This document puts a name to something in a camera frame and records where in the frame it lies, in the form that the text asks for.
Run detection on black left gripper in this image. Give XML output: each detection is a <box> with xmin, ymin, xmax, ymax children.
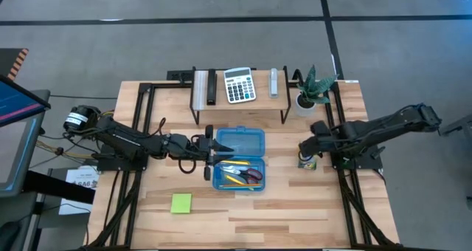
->
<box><xmin>190</xmin><ymin>124</ymin><xmax>235</xmax><ymax>182</ymax></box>

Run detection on yellow green crayon box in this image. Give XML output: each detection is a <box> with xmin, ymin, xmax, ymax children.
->
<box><xmin>297</xmin><ymin>155</ymin><xmax>319</xmax><ymax>171</ymax></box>

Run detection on blue plastic pencil box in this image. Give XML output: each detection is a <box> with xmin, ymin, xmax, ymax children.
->
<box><xmin>212</xmin><ymin>125</ymin><xmax>267</xmax><ymax>193</ymax></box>

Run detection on yellow pencil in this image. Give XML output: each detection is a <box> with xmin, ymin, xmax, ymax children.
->
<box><xmin>225</xmin><ymin>174</ymin><xmax>247</xmax><ymax>188</ymax></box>

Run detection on black red handled scissors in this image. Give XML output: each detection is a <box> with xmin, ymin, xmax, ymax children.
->
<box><xmin>221</xmin><ymin>165</ymin><xmax>264</xmax><ymax>186</ymax></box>

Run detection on orange pencil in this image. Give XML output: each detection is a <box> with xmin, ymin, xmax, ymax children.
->
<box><xmin>218</xmin><ymin>183</ymin><xmax>263</xmax><ymax>189</ymax></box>

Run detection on green sticky note pad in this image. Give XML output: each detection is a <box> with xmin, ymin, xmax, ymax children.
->
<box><xmin>170</xmin><ymin>192</ymin><xmax>193</xmax><ymax>215</ymax></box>

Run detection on snake plant in white pot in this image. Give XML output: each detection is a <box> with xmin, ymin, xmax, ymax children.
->
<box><xmin>294</xmin><ymin>63</ymin><xmax>340</xmax><ymax>118</ymax></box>

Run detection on wooden shelf riser black legs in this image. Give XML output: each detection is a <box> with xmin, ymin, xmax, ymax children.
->
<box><xmin>189</xmin><ymin>65</ymin><xmax>293</xmax><ymax>126</ymax></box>

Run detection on black stapler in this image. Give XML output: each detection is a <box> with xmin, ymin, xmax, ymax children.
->
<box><xmin>206</xmin><ymin>68</ymin><xmax>218</xmax><ymax>106</ymax></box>

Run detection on grey desk calculator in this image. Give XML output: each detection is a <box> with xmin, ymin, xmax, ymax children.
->
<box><xmin>223</xmin><ymin>66</ymin><xmax>257</xmax><ymax>105</ymax></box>

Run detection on white stapler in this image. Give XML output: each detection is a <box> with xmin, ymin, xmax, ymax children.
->
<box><xmin>268</xmin><ymin>67</ymin><xmax>280</xmax><ymax>99</ymax></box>

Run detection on black power strip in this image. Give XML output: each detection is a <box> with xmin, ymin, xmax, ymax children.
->
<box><xmin>166</xmin><ymin>69</ymin><xmax>195</xmax><ymax>83</ymax></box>

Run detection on grey metal stand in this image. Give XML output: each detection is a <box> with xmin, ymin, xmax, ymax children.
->
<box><xmin>437</xmin><ymin>113</ymin><xmax>472</xmax><ymax>138</ymax></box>

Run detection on white printed paper sheet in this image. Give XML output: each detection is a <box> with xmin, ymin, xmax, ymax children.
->
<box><xmin>58</xmin><ymin>165</ymin><xmax>101</xmax><ymax>216</ymax></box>

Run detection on tilted monitor screen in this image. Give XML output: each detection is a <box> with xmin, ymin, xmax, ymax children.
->
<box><xmin>0</xmin><ymin>73</ymin><xmax>52</xmax><ymax>199</ymax></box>

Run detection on orange black striped panel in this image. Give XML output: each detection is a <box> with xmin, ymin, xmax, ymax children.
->
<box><xmin>0</xmin><ymin>47</ymin><xmax>30</xmax><ymax>82</ymax></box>

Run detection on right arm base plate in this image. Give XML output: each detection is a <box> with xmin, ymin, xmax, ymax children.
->
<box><xmin>329</xmin><ymin>141</ymin><xmax>384</xmax><ymax>171</ymax></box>

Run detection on black aluminium table frame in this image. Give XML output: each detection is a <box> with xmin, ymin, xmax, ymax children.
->
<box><xmin>83</xmin><ymin>79</ymin><xmax>405</xmax><ymax>251</ymax></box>

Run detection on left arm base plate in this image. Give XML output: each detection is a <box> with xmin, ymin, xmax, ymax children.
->
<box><xmin>95</xmin><ymin>152</ymin><xmax>149</xmax><ymax>173</ymax></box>

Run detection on yellow cable bundle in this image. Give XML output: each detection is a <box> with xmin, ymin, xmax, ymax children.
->
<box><xmin>35</xmin><ymin>139</ymin><xmax>99</xmax><ymax>160</ymax></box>

